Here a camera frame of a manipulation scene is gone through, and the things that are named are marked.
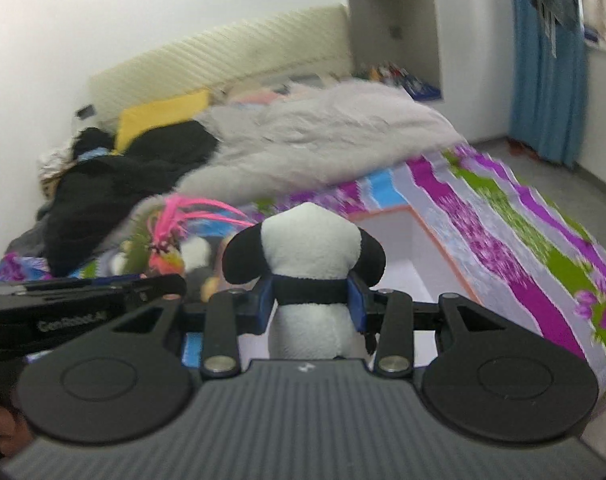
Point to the grey fuzzy cloth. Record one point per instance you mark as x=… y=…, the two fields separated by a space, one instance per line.
x=28 y=235

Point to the pink tassel toy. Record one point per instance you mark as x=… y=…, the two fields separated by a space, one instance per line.
x=170 y=220

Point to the person's left hand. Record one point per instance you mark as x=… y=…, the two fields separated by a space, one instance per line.
x=3 y=430

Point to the white lace cloth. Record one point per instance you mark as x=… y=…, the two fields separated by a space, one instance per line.
x=55 y=162

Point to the grey duvet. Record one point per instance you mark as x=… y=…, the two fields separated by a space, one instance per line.
x=308 y=130

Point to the small panda plush toy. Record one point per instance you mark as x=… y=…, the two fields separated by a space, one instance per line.
x=308 y=245

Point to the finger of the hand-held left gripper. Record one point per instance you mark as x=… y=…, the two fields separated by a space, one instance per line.
x=163 y=287

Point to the black wall socket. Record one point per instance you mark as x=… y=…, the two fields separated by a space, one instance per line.
x=86 y=111

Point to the grey alcove cabinet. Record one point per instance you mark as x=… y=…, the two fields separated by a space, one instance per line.
x=408 y=10

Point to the pink cardboard box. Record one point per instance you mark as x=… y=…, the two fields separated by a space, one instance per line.
x=408 y=260

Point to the blue curtain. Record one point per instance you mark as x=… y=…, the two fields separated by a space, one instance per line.
x=543 y=85

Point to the black garment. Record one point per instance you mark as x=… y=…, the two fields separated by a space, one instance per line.
x=108 y=190

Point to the black fuzzy cloth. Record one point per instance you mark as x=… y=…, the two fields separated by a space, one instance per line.
x=93 y=140

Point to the pink printed cloth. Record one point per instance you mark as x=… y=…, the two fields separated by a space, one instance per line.
x=258 y=95

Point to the yellow pillow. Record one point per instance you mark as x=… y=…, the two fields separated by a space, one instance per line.
x=153 y=115

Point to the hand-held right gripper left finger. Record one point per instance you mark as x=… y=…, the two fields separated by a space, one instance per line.
x=263 y=306

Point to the long green plush toy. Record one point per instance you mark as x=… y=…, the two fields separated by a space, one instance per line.
x=140 y=250

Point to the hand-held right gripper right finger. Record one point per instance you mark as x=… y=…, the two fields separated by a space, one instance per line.
x=355 y=301

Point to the grey penguin plush toy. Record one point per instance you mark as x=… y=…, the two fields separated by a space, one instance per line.
x=198 y=255

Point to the cream quilted headboard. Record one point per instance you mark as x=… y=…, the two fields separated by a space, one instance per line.
x=233 y=45

